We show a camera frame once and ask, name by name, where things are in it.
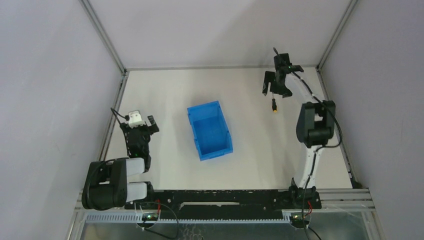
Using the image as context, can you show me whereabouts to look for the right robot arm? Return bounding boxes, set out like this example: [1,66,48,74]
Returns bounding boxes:
[262,52,339,210]

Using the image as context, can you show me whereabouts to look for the right controller board with cables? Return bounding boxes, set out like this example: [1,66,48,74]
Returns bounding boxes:
[289,200,322,240]

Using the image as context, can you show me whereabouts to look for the black yellow screwdriver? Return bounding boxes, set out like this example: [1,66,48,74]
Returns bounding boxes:
[271,98,278,113]

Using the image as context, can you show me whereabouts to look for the aluminium frame rail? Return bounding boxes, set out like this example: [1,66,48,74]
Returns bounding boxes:
[97,69,129,162]

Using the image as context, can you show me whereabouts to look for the controller board with cables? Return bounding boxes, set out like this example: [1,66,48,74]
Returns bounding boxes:
[289,200,322,240]
[134,200,180,240]

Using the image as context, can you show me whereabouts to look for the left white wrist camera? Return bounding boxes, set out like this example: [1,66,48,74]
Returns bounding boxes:
[128,110,145,128]

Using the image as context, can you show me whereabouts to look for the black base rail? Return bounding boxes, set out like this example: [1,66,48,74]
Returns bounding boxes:
[124,188,322,221]

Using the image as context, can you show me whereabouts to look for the left controller board with cables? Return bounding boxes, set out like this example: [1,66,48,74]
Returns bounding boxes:
[134,200,180,240]

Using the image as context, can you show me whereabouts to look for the blue plastic bin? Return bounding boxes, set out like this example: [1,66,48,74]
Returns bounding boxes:
[187,101,234,161]

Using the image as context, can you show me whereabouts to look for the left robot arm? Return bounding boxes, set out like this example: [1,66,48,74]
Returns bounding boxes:
[81,115,160,211]

